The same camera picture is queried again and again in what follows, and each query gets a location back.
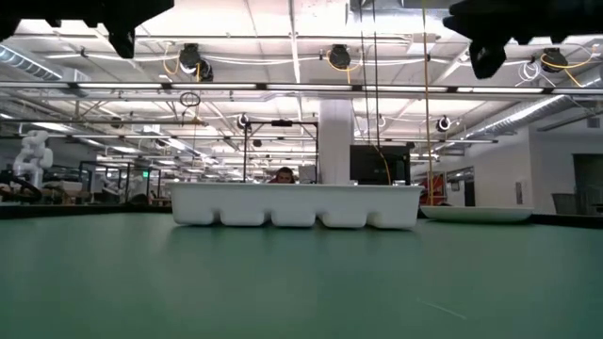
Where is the black workstation frame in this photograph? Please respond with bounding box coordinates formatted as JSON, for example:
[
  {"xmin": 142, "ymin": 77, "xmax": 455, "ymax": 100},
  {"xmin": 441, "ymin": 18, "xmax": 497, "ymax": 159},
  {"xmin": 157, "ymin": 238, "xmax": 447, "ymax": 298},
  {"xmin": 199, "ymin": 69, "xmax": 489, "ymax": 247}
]
[{"xmin": 78, "ymin": 160, "xmax": 162, "ymax": 204}]

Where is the long ceiling light bar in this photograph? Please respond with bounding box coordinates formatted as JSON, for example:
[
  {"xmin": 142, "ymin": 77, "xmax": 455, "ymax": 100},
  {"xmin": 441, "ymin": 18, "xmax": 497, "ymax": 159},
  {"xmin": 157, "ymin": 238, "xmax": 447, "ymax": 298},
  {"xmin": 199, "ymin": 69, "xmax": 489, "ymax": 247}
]
[{"xmin": 0, "ymin": 81, "xmax": 603, "ymax": 95}]

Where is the yellow hanging cable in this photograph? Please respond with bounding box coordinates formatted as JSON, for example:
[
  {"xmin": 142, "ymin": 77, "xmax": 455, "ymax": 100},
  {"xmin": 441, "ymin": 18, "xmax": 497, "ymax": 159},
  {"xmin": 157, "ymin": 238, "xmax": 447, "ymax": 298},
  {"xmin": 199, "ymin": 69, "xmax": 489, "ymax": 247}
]
[{"xmin": 420, "ymin": 0, "xmax": 433, "ymax": 207}]

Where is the black metal rig frame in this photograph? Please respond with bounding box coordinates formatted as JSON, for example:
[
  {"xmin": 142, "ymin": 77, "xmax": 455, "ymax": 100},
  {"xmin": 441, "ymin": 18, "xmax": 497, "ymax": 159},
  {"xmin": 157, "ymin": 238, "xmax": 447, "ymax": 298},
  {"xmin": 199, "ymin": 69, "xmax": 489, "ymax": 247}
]
[{"xmin": 242, "ymin": 120, "xmax": 319, "ymax": 183}]

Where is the white round plate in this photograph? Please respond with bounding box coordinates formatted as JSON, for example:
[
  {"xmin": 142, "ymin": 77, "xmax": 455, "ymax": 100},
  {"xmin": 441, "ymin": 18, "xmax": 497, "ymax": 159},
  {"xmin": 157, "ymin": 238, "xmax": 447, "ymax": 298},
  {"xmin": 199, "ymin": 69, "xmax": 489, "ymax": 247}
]
[{"xmin": 420, "ymin": 204, "xmax": 535, "ymax": 224}]

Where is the black hanging cable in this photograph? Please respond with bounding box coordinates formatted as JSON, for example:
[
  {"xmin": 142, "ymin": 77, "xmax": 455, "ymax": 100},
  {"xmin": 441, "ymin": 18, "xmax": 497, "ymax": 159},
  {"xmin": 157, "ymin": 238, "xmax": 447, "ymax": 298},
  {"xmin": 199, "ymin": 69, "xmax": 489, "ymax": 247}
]
[
  {"xmin": 371, "ymin": 0, "xmax": 383, "ymax": 147},
  {"xmin": 357, "ymin": 0, "xmax": 371, "ymax": 146}
]

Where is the coiled black cable loop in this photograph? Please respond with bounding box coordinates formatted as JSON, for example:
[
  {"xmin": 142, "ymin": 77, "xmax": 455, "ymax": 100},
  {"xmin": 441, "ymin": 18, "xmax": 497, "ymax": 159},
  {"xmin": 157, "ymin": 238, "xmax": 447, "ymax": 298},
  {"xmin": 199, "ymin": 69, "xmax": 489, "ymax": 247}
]
[{"xmin": 178, "ymin": 90, "xmax": 202, "ymax": 108}]

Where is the silver ventilation duct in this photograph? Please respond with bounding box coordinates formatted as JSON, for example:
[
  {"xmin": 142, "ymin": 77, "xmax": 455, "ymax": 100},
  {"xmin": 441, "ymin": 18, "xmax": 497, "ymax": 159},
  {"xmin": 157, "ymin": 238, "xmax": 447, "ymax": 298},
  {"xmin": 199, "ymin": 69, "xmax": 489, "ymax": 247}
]
[
  {"xmin": 464, "ymin": 77, "xmax": 603, "ymax": 140},
  {"xmin": 0, "ymin": 44, "xmax": 65, "ymax": 82}
]

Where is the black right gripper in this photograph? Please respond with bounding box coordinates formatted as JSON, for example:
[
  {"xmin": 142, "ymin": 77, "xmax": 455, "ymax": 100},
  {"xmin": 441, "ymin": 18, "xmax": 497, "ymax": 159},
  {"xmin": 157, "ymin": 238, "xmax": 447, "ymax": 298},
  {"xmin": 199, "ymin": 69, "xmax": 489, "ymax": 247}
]
[{"xmin": 442, "ymin": 0, "xmax": 603, "ymax": 80}]

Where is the grey chair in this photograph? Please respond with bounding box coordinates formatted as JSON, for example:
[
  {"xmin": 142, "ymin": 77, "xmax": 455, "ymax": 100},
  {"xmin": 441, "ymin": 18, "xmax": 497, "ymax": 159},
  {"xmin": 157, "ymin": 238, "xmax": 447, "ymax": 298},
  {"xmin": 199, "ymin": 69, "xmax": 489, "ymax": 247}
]
[{"xmin": 551, "ymin": 192, "xmax": 579, "ymax": 216}]

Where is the person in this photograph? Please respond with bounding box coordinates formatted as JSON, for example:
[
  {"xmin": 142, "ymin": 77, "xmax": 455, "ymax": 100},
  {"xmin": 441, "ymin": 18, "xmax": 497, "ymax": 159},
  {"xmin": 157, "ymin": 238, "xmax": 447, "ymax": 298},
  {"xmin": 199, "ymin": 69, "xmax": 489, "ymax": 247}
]
[{"xmin": 268, "ymin": 166, "xmax": 297, "ymax": 185}]

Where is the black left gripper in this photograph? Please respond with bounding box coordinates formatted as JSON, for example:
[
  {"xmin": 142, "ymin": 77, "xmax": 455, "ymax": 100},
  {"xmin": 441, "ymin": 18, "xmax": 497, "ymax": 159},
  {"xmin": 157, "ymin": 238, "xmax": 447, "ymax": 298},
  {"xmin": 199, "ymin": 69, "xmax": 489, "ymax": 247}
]
[{"xmin": 0, "ymin": 0, "xmax": 175, "ymax": 60}]

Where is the red banner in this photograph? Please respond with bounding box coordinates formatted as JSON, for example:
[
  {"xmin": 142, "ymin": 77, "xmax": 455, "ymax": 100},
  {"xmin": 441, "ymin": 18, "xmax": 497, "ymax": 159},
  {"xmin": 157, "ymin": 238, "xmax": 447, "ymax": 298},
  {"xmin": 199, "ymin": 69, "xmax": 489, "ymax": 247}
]
[{"xmin": 417, "ymin": 172, "xmax": 448, "ymax": 207}]

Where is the white plastic cutlery tray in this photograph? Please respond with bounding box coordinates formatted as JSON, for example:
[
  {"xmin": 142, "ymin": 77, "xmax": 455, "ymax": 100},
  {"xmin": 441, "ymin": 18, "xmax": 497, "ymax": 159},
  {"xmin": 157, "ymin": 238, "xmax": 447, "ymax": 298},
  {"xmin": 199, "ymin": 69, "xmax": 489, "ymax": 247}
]
[{"xmin": 169, "ymin": 182, "xmax": 424, "ymax": 231}]

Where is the white square column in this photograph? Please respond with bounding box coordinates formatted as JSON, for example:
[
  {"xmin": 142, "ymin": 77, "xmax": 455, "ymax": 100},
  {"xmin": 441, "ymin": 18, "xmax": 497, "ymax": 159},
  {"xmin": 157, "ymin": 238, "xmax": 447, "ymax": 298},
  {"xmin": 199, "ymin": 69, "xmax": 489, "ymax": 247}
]
[{"xmin": 318, "ymin": 98, "xmax": 355, "ymax": 185}]

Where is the black monitor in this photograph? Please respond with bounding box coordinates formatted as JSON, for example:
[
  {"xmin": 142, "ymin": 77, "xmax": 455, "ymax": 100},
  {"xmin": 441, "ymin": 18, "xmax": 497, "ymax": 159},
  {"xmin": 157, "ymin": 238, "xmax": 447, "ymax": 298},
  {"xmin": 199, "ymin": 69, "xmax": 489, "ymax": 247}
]
[{"xmin": 349, "ymin": 144, "xmax": 412, "ymax": 186}]

